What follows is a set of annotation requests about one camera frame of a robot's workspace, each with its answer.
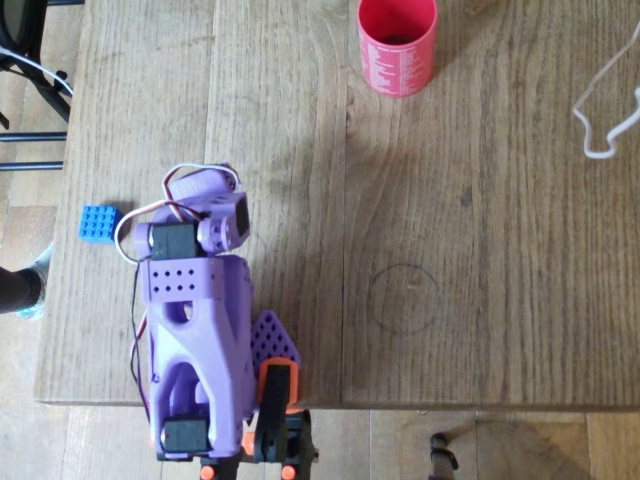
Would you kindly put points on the purple robot arm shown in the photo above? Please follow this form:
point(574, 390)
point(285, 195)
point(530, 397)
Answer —
point(220, 325)

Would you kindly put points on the black chair base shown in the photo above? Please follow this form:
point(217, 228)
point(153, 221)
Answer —
point(15, 15)

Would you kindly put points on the blue studded toy block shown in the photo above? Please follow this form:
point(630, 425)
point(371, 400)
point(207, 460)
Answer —
point(100, 225)

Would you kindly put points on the person's leg dark trousers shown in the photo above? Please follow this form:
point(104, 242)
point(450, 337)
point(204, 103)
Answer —
point(17, 292)

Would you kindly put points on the orange and black table clamp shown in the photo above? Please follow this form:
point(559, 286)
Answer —
point(206, 472)
point(275, 400)

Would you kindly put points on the purple gripper black servo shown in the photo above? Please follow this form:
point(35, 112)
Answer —
point(196, 183)

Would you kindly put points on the light teal shoe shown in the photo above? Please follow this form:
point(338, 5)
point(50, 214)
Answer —
point(42, 265)

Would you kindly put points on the red cup with white print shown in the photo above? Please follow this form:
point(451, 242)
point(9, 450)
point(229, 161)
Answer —
point(397, 60)

